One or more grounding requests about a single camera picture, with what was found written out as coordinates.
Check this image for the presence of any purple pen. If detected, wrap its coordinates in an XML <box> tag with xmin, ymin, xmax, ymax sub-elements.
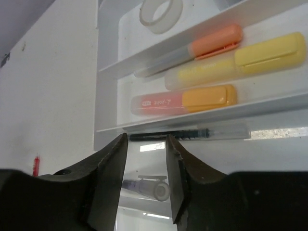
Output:
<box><xmin>122</xmin><ymin>175</ymin><xmax>170</xmax><ymax>202</ymax></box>

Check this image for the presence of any red pen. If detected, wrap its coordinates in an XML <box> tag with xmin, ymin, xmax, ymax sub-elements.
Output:
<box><xmin>32</xmin><ymin>154</ymin><xmax>40</xmax><ymax>177</ymax></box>

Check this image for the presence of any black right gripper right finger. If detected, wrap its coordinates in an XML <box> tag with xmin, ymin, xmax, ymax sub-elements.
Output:
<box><xmin>166</xmin><ymin>136</ymin><xmax>308</xmax><ymax>231</ymax></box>

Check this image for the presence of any black pen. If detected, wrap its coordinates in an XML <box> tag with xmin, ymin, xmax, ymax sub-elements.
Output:
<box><xmin>128</xmin><ymin>124</ymin><xmax>251</xmax><ymax>142</ymax></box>

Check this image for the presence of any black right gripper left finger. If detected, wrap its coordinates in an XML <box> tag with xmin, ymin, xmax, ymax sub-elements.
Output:
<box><xmin>0</xmin><ymin>134</ymin><xmax>128</xmax><ymax>231</ymax></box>

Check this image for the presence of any white compartment tray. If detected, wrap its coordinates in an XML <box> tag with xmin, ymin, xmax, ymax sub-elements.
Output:
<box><xmin>93</xmin><ymin>0</ymin><xmax>308</xmax><ymax>231</ymax></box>

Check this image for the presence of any yellow white highlighter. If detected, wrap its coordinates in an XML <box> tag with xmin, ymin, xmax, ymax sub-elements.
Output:
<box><xmin>165</xmin><ymin>32</ymin><xmax>307</xmax><ymax>90</ymax></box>

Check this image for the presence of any orange pink highlighter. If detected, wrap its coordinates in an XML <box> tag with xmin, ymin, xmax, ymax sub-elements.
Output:
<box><xmin>130</xmin><ymin>84</ymin><xmax>237</xmax><ymax>116</ymax></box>

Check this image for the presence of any clear tape roll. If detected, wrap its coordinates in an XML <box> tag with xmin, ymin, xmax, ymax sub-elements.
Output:
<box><xmin>139</xmin><ymin>0</ymin><xmax>183</xmax><ymax>34</ymax></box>

